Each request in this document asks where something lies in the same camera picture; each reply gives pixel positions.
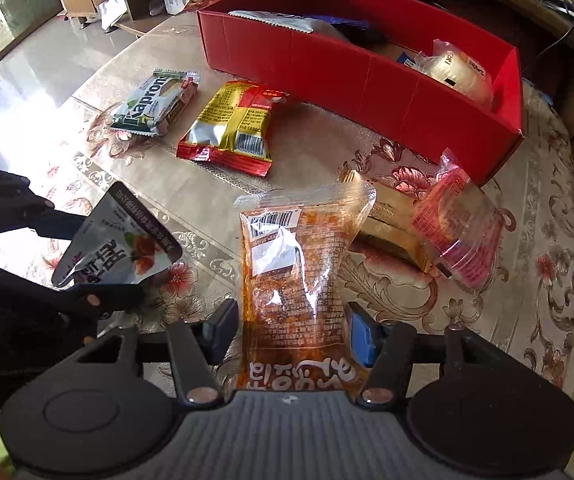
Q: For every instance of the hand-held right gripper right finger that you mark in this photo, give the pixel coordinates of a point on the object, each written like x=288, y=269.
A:
x=362, y=340

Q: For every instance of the floral tablecloth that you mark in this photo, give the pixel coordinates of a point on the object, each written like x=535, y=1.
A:
x=307, y=140

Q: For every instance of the round bun packet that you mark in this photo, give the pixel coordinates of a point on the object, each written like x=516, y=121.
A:
x=459, y=75

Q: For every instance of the pink clear snack packet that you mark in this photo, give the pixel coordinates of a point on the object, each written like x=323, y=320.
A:
x=462, y=230

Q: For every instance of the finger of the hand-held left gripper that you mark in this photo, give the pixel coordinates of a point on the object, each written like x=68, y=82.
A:
x=92, y=300
x=27, y=205

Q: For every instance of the white noodle snack packet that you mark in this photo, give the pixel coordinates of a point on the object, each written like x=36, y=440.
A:
x=277, y=21

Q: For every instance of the red cardboard box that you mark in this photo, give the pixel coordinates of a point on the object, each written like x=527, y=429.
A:
x=317, y=75

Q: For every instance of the orange clear snack packet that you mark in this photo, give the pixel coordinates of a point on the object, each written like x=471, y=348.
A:
x=292, y=280

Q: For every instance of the dark blue snack packet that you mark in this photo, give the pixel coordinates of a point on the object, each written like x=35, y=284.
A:
x=352, y=27

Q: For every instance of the white blue printed box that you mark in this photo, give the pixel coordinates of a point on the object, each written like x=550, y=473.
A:
x=177, y=2

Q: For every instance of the clear bag with biscuits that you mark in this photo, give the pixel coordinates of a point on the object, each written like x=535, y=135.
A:
x=392, y=225

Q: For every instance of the yellow red snack packet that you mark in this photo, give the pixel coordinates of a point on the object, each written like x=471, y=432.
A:
x=227, y=125

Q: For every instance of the small silver snack packet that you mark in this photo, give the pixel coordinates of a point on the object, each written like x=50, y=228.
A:
x=117, y=245

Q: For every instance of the small blue snack packet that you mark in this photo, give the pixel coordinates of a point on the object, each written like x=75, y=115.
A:
x=409, y=60

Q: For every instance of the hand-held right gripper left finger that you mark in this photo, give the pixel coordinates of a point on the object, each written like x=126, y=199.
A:
x=219, y=332

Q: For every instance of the white plastic bag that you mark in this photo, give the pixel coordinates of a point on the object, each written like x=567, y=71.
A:
x=112, y=15

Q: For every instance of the green wafer packet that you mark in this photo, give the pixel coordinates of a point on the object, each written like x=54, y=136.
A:
x=147, y=105

